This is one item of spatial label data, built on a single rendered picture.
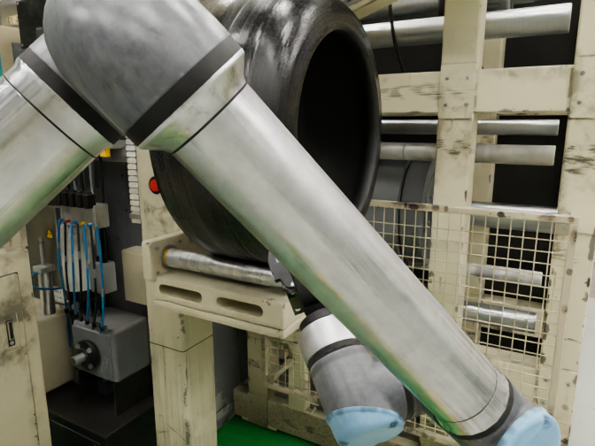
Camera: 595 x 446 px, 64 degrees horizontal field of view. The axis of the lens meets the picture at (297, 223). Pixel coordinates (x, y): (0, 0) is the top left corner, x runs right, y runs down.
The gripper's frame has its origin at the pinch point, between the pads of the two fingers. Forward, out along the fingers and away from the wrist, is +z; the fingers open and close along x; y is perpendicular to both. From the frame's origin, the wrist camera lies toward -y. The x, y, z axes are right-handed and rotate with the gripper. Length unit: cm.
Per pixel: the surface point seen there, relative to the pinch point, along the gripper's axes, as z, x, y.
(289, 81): 15.6, 9.8, -15.2
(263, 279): 2.8, -6.9, 18.9
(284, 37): 21.4, 11.8, -19.6
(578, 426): -31, 88, 157
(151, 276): 17.9, -31.0, 23.9
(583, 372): -8, 119, 189
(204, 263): 13.6, -18.0, 20.9
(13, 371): 20, -76, 42
